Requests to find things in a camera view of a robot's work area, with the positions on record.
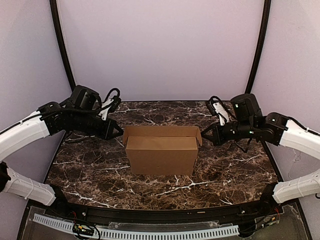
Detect brown cardboard box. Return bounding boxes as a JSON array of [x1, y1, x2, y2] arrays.
[[122, 125, 203, 176]]

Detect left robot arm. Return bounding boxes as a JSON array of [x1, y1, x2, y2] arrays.
[[0, 85, 124, 206]]

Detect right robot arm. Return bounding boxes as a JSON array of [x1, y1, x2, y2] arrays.
[[201, 93, 320, 205]]

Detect small electronics board right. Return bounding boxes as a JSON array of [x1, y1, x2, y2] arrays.
[[261, 217, 280, 229]]

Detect small electronics board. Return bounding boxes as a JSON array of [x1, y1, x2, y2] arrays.
[[261, 217, 280, 229], [72, 223, 95, 236]]

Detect small electronics board left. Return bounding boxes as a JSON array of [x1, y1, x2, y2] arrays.
[[72, 223, 95, 236]]

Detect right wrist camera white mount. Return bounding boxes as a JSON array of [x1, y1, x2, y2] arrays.
[[206, 96, 230, 126]]

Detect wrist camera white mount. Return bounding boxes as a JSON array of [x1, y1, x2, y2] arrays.
[[98, 87, 122, 121], [206, 96, 230, 126]]

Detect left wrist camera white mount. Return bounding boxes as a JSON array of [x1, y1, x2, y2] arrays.
[[98, 87, 122, 121]]

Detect right black frame post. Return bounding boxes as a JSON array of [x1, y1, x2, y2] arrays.
[[244, 0, 272, 94]]

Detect black frame post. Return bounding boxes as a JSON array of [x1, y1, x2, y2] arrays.
[[244, 0, 272, 94], [49, 0, 76, 91]]

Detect black front rail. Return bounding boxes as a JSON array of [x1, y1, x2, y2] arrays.
[[29, 184, 298, 227]]

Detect white slotted cable duct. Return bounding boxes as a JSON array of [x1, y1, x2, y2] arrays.
[[32, 213, 240, 240]]

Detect left black frame post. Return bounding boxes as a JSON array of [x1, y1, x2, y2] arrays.
[[49, 0, 76, 91]]

